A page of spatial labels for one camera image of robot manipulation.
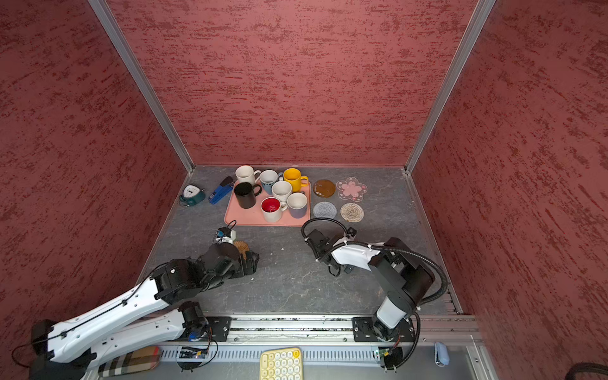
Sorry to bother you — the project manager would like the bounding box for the white mug centre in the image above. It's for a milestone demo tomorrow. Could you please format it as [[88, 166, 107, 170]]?
[[272, 180, 293, 204]]

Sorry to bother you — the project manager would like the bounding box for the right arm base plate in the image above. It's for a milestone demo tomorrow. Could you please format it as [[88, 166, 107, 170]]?
[[351, 317, 415, 344]]

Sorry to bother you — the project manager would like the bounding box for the black mug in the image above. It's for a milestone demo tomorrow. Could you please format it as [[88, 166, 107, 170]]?
[[234, 182, 262, 209]]

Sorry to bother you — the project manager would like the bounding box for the dark brown cork coaster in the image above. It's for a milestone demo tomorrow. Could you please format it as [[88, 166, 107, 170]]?
[[312, 179, 336, 198]]

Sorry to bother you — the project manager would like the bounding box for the white mug back left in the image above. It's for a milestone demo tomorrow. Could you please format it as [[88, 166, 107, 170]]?
[[235, 166, 261, 185]]

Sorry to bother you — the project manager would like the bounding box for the yellow mug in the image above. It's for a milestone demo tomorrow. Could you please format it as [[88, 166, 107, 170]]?
[[283, 168, 310, 193]]

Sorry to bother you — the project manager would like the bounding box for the grey blue woven coaster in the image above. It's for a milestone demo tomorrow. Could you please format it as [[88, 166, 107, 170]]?
[[313, 201, 337, 219]]

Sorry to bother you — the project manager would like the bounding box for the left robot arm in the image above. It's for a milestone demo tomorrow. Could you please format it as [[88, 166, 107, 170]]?
[[28, 242, 260, 379]]

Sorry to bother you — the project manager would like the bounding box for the white mug red inside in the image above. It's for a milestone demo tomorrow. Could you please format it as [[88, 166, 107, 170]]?
[[261, 196, 288, 223]]

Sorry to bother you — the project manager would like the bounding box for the aluminium rail frame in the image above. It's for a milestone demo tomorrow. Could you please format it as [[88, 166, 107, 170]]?
[[89, 312, 485, 367]]

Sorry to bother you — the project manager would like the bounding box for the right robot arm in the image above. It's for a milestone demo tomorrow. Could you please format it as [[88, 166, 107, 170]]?
[[302, 230, 447, 341]]

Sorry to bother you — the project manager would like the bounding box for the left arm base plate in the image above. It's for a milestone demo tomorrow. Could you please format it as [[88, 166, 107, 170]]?
[[187, 317, 232, 342]]

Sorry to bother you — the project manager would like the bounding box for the pink flower coaster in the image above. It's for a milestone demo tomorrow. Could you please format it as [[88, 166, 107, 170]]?
[[336, 177, 367, 203]]

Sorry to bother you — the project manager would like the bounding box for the green tape measure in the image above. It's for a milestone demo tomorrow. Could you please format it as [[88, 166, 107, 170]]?
[[178, 185, 206, 207]]

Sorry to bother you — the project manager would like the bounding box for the pink serving tray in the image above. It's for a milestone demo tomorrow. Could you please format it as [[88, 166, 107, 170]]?
[[224, 183, 310, 227]]

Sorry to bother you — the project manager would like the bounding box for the plaid glasses case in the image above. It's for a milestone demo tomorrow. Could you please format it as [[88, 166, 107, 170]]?
[[98, 346, 161, 378]]

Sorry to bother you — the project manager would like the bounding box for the woven rattan coaster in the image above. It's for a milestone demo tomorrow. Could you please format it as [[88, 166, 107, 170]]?
[[233, 241, 250, 260]]

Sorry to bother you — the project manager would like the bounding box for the lavender mug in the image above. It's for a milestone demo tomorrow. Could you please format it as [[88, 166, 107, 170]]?
[[287, 193, 308, 219]]

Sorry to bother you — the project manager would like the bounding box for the white speckled blue mug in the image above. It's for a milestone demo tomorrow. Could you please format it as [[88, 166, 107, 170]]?
[[259, 169, 283, 195]]

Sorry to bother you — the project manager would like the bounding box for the yellow keypad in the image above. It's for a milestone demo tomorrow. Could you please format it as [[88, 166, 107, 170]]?
[[259, 348, 304, 380]]

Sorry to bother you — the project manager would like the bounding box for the light blue computer mouse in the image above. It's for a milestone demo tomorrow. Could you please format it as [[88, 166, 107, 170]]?
[[434, 342, 451, 367]]

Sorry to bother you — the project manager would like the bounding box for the colourful zigzag woven coaster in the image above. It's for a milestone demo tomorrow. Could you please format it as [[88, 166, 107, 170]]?
[[340, 203, 365, 223]]

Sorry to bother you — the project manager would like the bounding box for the blue stapler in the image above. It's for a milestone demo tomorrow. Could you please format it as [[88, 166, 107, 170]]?
[[208, 176, 234, 205]]

